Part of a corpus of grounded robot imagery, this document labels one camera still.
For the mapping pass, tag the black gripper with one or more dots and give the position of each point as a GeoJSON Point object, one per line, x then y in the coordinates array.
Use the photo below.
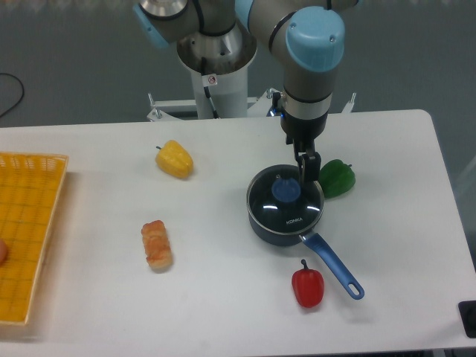
{"type": "Point", "coordinates": [302, 130]}

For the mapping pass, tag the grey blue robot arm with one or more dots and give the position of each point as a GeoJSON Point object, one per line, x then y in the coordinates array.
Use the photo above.
{"type": "Point", "coordinates": [305, 37]}

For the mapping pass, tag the glass lid blue knob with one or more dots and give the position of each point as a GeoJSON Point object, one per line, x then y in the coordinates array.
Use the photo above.
{"type": "Point", "coordinates": [280, 202]}

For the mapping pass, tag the green bell pepper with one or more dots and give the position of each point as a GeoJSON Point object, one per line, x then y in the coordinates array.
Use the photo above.
{"type": "Point", "coordinates": [336, 178]}

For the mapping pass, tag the dark blue saucepan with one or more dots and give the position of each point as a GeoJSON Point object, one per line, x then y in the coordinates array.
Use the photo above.
{"type": "Point", "coordinates": [314, 241]}

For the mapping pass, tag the red bell pepper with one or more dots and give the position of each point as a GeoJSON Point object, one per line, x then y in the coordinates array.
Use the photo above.
{"type": "Point", "coordinates": [308, 286]}

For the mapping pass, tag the yellow bell pepper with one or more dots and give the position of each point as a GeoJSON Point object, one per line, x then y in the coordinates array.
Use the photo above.
{"type": "Point", "coordinates": [174, 159]}

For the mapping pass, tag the brown bread loaf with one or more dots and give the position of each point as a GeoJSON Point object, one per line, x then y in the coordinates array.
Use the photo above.
{"type": "Point", "coordinates": [156, 245]}

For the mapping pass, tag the black table socket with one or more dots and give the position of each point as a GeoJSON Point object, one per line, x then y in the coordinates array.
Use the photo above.
{"type": "Point", "coordinates": [467, 311]}

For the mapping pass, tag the yellow wicker basket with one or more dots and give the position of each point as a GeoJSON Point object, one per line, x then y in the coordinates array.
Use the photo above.
{"type": "Point", "coordinates": [31, 185]}

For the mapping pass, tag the orange item in basket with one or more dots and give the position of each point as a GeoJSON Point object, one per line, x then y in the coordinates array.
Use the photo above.
{"type": "Point", "coordinates": [3, 251]}

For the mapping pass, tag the white metal base frame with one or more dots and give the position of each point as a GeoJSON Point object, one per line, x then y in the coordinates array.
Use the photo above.
{"type": "Point", "coordinates": [175, 108]}

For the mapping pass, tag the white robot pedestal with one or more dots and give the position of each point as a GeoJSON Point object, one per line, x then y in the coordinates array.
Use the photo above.
{"type": "Point", "coordinates": [218, 67]}

